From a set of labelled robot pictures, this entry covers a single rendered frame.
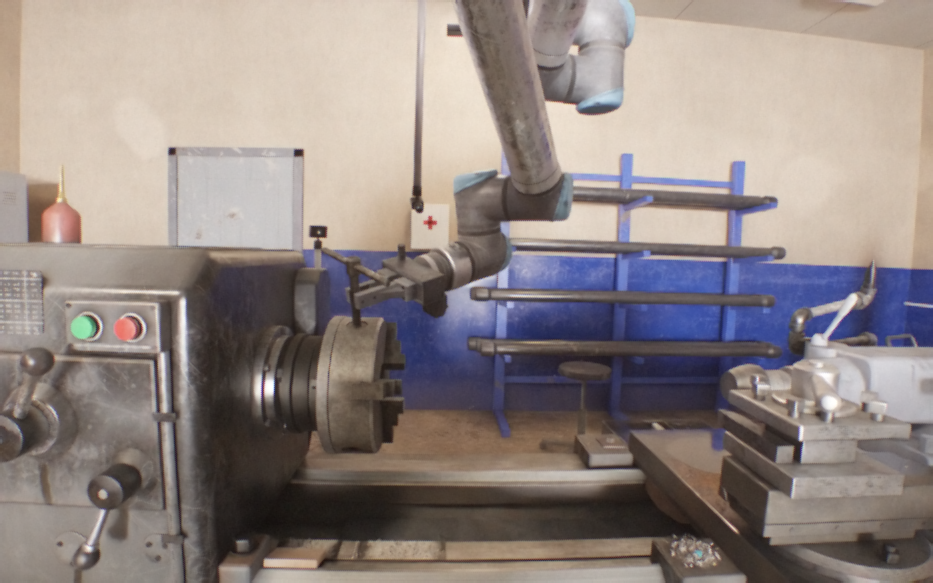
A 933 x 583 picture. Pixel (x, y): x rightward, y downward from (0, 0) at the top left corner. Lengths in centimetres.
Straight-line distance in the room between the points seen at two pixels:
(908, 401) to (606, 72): 88
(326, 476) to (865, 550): 96
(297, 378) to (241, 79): 376
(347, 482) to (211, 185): 347
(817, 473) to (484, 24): 72
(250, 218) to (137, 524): 348
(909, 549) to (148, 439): 104
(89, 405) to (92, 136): 427
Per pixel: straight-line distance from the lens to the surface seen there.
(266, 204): 409
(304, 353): 85
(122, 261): 76
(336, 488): 111
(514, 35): 66
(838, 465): 82
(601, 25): 101
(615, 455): 120
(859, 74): 565
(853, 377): 116
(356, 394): 77
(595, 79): 96
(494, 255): 93
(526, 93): 70
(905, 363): 122
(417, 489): 109
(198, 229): 431
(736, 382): 103
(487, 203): 89
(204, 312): 69
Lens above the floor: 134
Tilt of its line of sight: 5 degrees down
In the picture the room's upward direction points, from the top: 2 degrees clockwise
